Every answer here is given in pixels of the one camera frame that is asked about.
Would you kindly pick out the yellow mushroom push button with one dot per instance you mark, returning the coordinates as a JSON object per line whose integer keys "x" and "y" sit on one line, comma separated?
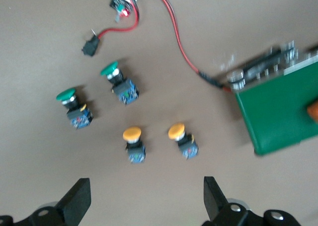
{"x": 132, "y": 133}
{"x": 177, "y": 131}

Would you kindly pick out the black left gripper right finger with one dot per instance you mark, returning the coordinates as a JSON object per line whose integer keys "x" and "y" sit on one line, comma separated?
{"x": 218, "y": 211}

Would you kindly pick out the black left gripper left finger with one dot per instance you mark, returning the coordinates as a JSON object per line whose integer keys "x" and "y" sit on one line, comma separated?
{"x": 72, "y": 208}

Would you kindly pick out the orange 4680 battery cylinder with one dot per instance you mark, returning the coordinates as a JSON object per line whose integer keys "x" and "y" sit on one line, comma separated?
{"x": 313, "y": 111}

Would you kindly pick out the green conveyor belt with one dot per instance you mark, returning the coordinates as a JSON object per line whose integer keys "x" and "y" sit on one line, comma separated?
{"x": 275, "y": 114}

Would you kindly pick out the black connector plug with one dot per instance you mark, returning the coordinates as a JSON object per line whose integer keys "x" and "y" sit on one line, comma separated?
{"x": 91, "y": 46}

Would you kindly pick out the green mushroom push button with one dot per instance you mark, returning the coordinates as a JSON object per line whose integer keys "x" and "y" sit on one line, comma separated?
{"x": 110, "y": 68}
{"x": 65, "y": 94}

